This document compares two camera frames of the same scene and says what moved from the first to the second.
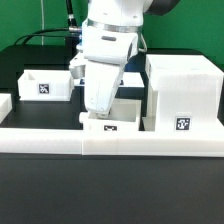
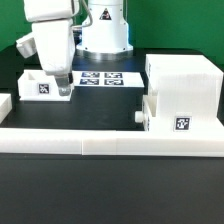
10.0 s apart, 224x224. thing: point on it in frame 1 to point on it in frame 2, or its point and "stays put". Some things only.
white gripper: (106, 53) to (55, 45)
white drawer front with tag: (124, 116) to (144, 115)
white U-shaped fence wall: (93, 141) stays put
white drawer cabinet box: (182, 93) stays put
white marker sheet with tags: (127, 79) stays put
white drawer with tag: (46, 85) stays put
